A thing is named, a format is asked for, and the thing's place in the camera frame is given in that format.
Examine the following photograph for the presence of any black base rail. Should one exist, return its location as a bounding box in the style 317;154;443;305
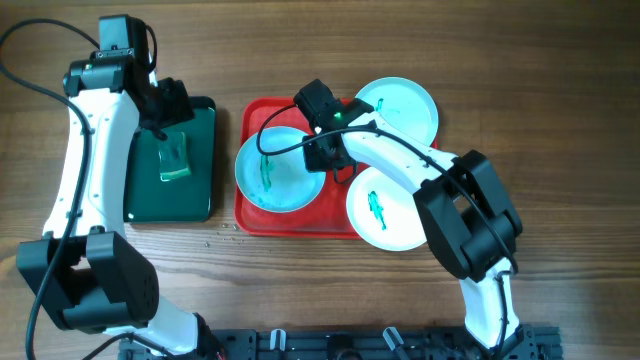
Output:
117;325;564;360

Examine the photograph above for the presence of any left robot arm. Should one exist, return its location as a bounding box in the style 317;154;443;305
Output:
17;15;225;359

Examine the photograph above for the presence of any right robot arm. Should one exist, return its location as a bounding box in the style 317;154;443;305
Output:
293;79;523;357

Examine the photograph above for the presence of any green sponge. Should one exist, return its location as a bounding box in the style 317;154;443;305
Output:
158;132;192;182

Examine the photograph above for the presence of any dark green tray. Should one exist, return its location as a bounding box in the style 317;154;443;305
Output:
123;96;216;223

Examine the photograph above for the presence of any light blue plate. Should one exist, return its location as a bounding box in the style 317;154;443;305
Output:
235;134;326;213
355;77;439;146

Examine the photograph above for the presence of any white plate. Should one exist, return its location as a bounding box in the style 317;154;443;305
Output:
346;167;427;252

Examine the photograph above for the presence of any red plastic tray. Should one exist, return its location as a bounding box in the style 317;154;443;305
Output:
234;97;360;240

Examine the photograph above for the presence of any light blue plate top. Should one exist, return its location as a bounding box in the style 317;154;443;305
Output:
355;77;439;146

